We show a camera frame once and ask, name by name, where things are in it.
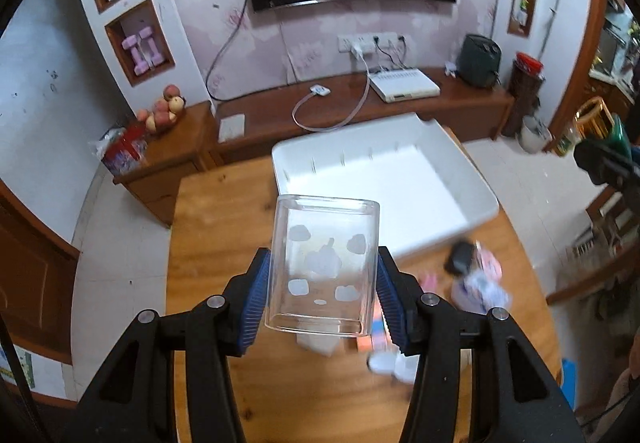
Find clear plastic toothpick box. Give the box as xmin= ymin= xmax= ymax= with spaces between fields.
xmin=450 ymin=270 xmax=512 ymax=315

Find white crescent-shaped device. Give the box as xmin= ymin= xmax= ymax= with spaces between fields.
xmin=367 ymin=350 xmax=420 ymax=385

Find pink puff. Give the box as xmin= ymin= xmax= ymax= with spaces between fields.
xmin=474 ymin=241 xmax=502 ymax=283

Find colourful puzzle cube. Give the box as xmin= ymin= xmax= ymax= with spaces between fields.
xmin=356 ymin=301 xmax=394 ymax=352

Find black small object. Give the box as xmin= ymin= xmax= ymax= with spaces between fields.
xmin=444 ymin=239 xmax=476 ymax=277

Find clear plastic square cup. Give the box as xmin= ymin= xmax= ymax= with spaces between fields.
xmin=264 ymin=194 xmax=380 ymax=338

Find white ceramic jar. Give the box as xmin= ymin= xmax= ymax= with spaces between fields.
xmin=518 ymin=116 xmax=552 ymax=155

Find dark bin with red lid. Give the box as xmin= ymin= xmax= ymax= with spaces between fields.
xmin=501 ymin=52 xmax=544 ymax=137

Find white storage bin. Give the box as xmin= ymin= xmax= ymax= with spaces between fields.
xmin=271 ymin=114 xmax=499 ymax=258

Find white set-top box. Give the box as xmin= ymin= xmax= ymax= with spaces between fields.
xmin=369 ymin=69 xmax=440 ymax=103

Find red tissue box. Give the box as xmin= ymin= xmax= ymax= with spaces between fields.
xmin=89 ymin=122 xmax=148 ymax=177

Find white paper on cabinet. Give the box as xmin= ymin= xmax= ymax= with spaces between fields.
xmin=218 ymin=114 xmax=246 ymax=143

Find wooden tv cabinet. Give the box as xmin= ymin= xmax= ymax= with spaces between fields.
xmin=112 ymin=67 xmax=516 ymax=229

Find pink dumbbells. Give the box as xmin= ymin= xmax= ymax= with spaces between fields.
xmin=122 ymin=26 xmax=166 ymax=77

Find white wall socket strip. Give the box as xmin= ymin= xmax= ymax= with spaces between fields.
xmin=337 ymin=32 xmax=401 ymax=54

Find white charger with cable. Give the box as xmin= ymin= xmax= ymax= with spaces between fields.
xmin=291 ymin=45 xmax=371 ymax=133

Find black television cable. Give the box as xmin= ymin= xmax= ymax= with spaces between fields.
xmin=204 ymin=0 xmax=252 ymax=103

